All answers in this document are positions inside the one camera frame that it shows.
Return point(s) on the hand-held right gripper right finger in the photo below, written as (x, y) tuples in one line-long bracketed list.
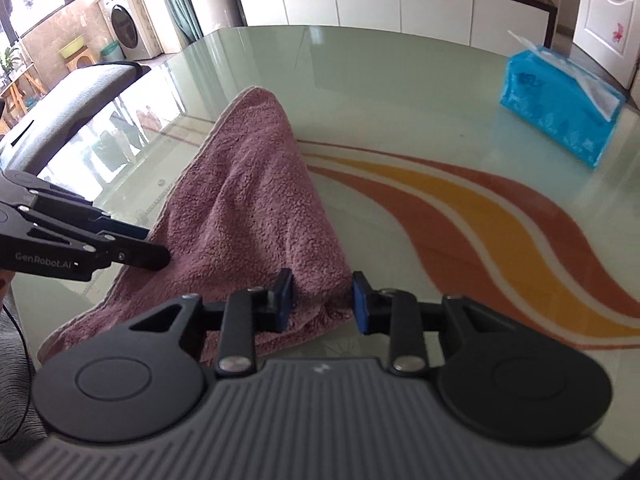
[(360, 307)]

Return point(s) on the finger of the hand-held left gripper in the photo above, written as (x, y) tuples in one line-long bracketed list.
[(65, 201), (145, 257)]

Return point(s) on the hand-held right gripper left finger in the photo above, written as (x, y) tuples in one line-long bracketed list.
[(285, 302)]

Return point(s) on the pink towel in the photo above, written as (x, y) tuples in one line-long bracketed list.
[(250, 200)]

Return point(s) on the grey sofa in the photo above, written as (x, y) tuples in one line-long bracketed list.
[(85, 95)]

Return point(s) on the wooden plant stand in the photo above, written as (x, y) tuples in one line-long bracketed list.
[(20, 95)]

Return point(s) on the wooden stool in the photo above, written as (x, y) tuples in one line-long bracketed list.
[(80, 59)]

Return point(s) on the leafy balcony plant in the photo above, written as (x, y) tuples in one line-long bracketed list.
[(10, 62)]

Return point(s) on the yellow basin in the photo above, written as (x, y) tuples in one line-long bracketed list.
[(72, 46)]

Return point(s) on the green bucket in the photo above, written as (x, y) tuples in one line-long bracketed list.
[(112, 52)]

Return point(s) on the white washing machine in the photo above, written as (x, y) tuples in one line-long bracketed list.
[(125, 25)]

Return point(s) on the teal curtain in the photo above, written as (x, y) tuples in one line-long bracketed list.
[(177, 0)]

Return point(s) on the blue tissue pack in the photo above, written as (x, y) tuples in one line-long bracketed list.
[(550, 105)]

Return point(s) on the white sideboard cabinet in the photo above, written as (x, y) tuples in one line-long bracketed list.
[(375, 5)]

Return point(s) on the white door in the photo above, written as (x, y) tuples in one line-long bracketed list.
[(605, 10)]

